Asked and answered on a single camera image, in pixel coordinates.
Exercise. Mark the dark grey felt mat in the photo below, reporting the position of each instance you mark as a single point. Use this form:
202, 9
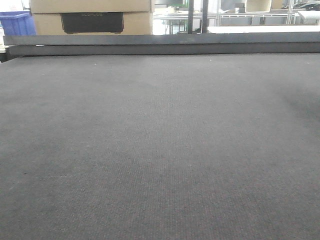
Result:
185, 147

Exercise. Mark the cardboard box with black print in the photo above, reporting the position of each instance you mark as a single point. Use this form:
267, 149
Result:
94, 23

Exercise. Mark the white background table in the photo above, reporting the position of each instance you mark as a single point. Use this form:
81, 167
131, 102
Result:
264, 29

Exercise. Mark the upper cardboard box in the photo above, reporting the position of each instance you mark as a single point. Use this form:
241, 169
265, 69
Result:
90, 6

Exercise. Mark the blue plastic crate background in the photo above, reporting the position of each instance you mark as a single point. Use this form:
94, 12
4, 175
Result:
18, 23

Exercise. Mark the black vertical post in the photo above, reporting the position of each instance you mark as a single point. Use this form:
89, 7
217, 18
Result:
190, 16

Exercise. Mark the dark grey table edge rail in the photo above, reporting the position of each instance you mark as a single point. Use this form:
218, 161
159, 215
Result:
180, 44

